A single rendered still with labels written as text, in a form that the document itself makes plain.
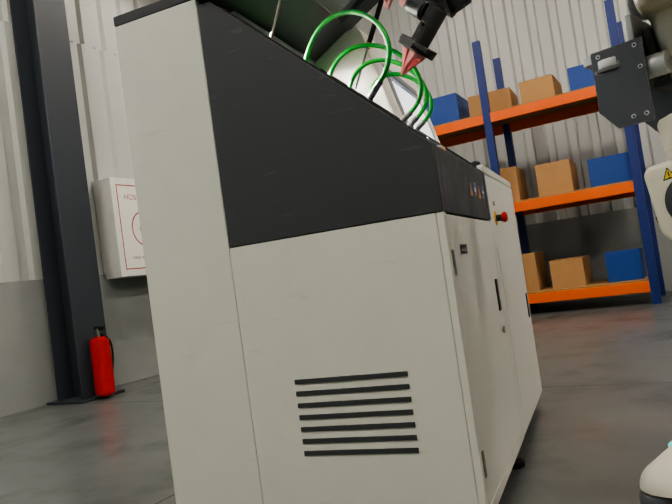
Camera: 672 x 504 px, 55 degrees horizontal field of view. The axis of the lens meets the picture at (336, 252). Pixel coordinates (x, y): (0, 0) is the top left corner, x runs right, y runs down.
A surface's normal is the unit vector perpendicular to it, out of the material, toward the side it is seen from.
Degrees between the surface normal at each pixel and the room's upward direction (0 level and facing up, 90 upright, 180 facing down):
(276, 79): 90
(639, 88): 90
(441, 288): 90
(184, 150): 90
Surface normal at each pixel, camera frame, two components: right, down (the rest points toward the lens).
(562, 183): -0.47, 0.03
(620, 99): -0.70, 0.07
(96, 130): 0.86, -0.14
